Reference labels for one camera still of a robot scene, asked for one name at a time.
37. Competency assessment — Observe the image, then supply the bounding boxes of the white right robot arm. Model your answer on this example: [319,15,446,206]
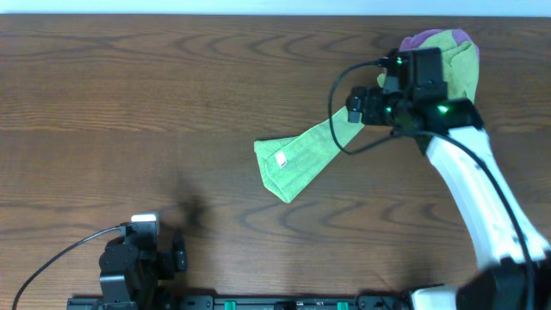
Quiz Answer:
[346,47,550,309]

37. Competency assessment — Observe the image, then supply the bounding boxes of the purple cloth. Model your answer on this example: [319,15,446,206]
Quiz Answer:
[399,29,473,51]

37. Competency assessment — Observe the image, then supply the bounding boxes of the olive green folded cloth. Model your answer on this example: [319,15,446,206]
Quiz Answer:
[376,30,480,105]

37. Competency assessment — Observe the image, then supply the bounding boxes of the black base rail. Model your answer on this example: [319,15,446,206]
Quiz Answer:
[66,294,413,310]

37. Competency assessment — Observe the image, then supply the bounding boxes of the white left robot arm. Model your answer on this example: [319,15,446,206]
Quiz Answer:
[99,221,188,309]

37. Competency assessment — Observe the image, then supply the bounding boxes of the light green microfiber cloth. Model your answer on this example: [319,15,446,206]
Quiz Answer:
[253,108,363,203]

